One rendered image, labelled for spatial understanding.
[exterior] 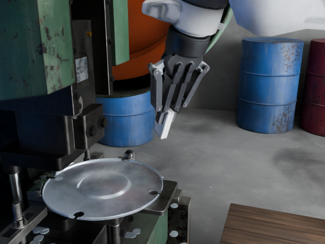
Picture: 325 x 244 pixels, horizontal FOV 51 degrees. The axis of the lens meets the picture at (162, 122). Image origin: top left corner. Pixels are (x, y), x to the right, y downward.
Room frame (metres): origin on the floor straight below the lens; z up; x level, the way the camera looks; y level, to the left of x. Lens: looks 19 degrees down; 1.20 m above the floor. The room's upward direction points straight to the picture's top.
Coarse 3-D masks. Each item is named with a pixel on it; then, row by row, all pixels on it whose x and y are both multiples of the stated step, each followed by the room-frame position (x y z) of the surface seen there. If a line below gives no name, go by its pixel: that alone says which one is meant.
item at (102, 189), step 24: (72, 168) 0.83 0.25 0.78; (96, 168) 0.83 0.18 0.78; (120, 168) 0.83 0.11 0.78; (144, 168) 0.83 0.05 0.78; (48, 192) 0.71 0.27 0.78; (72, 192) 0.71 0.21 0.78; (96, 192) 0.70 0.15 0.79; (120, 192) 0.70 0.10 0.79; (144, 192) 0.71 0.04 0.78; (72, 216) 0.61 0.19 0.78; (96, 216) 0.61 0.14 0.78; (120, 216) 0.61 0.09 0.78
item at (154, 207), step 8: (168, 184) 0.75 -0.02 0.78; (176, 184) 0.75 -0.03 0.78; (152, 192) 0.71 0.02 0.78; (168, 192) 0.71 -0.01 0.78; (160, 200) 0.68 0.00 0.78; (168, 200) 0.68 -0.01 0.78; (152, 208) 0.65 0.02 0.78; (160, 208) 0.65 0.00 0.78; (128, 216) 0.75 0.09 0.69; (104, 224) 0.69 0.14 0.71; (112, 224) 0.69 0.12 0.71; (120, 224) 0.70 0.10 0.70; (128, 224) 0.75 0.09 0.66; (112, 232) 0.69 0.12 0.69; (120, 232) 0.69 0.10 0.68; (112, 240) 0.69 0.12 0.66; (120, 240) 0.70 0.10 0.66
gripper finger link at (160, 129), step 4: (168, 112) 0.64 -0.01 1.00; (168, 116) 0.65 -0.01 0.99; (164, 120) 0.65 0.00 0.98; (168, 120) 0.65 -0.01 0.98; (156, 124) 0.68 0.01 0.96; (160, 124) 0.67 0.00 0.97; (164, 124) 0.65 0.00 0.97; (156, 128) 0.68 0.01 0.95; (160, 128) 0.66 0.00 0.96; (164, 128) 0.65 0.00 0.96; (156, 132) 0.68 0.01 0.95; (160, 132) 0.66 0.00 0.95; (164, 132) 0.66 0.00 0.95; (160, 136) 0.66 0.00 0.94
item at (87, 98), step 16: (80, 32) 0.77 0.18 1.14; (80, 48) 0.77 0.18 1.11; (80, 64) 0.76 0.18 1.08; (80, 80) 0.75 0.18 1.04; (80, 96) 0.73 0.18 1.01; (16, 112) 0.71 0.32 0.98; (80, 112) 0.72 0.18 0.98; (96, 112) 0.76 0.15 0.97; (32, 128) 0.71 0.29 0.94; (48, 128) 0.69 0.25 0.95; (64, 128) 0.68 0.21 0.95; (80, 128) 0.70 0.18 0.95; (96, 128) 0.72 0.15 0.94; (32, 144) 0.71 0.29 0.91; (48, 144) 0.70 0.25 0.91; (64, 144) 0.69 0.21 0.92; (80, 144) 0.70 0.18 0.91
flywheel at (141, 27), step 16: (128, 0) 1.11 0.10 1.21; (144, 0) 1.10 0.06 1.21; (128, 16) 1.11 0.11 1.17; (144, 16) 1.10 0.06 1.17; (144, 32) 1.10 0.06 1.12; (160, 32) 1.09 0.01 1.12; (144, 48) 1.10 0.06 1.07; (160, 48) 1.05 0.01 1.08; (128, 64) 1.08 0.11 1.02; (144, 64) 1.06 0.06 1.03
